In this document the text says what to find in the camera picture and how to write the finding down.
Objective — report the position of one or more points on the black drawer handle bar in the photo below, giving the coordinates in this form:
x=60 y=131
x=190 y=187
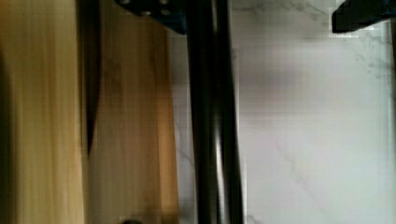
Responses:
x=213 y=113

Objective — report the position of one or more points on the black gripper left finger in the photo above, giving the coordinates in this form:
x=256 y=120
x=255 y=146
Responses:
x=169 y=13

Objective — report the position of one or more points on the light wooden drawer unit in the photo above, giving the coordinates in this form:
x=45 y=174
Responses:
x=87 y=133

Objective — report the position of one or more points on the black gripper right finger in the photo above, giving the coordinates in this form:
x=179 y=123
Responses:
x=353 y=15

